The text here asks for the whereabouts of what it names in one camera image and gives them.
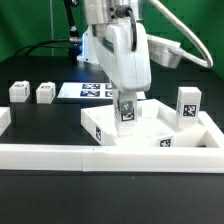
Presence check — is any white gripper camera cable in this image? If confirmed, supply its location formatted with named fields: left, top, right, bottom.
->
left=148, top=0, right=214, bottom=69

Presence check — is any white hanging cable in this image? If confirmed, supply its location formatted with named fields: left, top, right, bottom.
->
left=49, top=0, right=55, bottom=57

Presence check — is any white AprilTag base sheet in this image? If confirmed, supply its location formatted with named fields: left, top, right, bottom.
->
left=57, top=82, right=147, bottom=100

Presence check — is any black cable bundle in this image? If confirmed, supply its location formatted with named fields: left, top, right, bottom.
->
left=13, top=0, right=83, bottom=64

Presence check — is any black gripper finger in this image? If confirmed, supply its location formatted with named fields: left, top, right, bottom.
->
left=112, top=84, right=119, bottom=107
left=120, top=101, right=134, bottom=114

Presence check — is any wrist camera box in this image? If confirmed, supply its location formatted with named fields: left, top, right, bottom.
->
left=147, top=35, right=181, bottom=69

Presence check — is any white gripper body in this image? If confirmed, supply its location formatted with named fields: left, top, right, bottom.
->
left=95, top=19, right=151, bottom=93

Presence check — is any white square tabletop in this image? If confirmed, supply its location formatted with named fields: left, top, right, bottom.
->
left=81, top=99, right=207, bottom=147

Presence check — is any white U-shaped fence obstacle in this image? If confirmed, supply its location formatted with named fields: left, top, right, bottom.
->
left=0, top=106, right=224, bottom=174

